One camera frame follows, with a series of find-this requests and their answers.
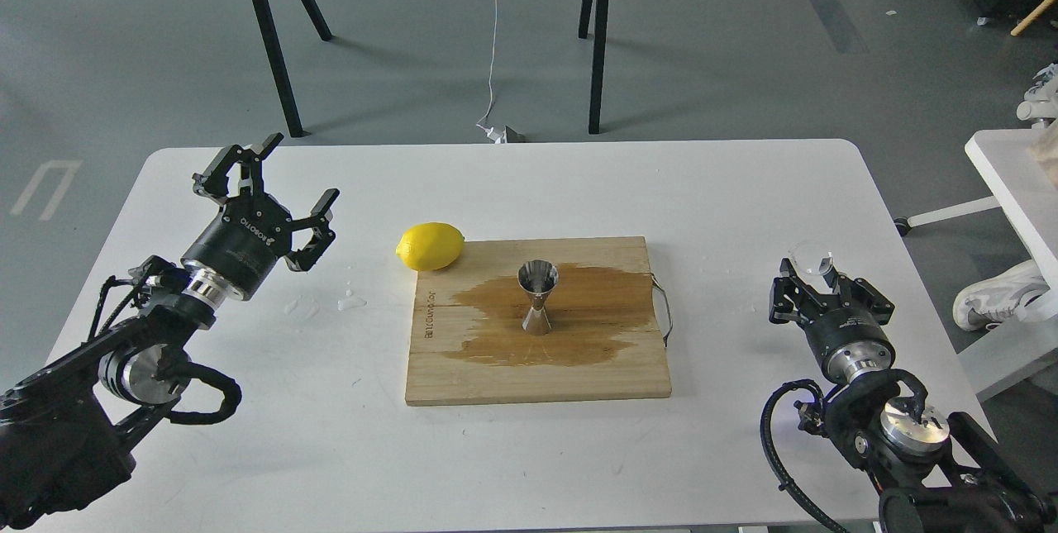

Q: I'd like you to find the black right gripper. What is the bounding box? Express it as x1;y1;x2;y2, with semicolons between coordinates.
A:
770;259;895;385

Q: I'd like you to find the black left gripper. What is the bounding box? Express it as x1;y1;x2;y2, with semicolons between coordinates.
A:
180;133;341;302

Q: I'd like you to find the small clear glass beaker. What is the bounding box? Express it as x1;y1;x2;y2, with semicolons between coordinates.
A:
789;239;834;293

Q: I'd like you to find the steel cocktail jigger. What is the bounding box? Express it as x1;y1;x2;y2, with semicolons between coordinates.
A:
517;259;559;335

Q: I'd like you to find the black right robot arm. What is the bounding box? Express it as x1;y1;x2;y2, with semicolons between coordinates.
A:
759;258;1056;532

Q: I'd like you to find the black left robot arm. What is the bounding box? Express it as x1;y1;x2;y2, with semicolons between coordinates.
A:
1;133;339;529

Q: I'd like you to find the yellow lemon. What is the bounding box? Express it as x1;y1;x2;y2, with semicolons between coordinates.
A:
394;223;466;272

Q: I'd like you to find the white sneaker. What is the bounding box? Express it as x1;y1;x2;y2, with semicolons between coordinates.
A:
952;259;1050;332

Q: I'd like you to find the wooden cutting board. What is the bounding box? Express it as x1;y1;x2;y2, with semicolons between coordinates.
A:
405;236;672;407

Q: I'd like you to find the white cable on floor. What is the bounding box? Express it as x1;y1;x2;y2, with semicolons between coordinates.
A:
475;0;527;145

